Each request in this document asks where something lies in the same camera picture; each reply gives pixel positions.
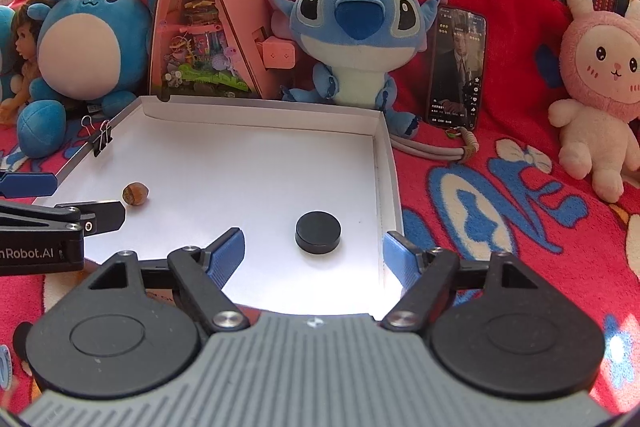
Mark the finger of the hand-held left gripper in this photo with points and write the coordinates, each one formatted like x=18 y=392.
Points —
x=102 y=216
x=30 y=185

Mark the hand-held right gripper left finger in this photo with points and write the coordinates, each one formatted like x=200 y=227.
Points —
x=229 y=253

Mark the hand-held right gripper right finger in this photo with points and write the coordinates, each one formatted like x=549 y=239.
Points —
x=400 y=257

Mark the small brown nut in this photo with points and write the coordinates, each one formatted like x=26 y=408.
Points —
x=135 y=194

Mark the black round puck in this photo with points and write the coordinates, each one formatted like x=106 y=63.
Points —
x=318 y=232

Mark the white cardboard box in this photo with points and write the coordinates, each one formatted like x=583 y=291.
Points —
x=250 y=167

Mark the black binder clip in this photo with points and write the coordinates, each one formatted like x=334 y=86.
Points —
x=102 y=139

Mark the brown-haired doll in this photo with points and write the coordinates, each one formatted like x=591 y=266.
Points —
x=25 y=42

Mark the round blue mouse plush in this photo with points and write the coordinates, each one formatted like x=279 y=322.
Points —
x=85 y=47

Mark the black smartphone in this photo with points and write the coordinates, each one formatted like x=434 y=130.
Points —
x=457 y=67

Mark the small pink box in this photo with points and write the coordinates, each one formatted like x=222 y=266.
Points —
x=278 y=53

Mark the blue alien plush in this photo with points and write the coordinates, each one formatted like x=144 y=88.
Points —
x=360 y=17

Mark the pink bunny plush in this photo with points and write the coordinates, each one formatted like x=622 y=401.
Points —
x=600 y=72

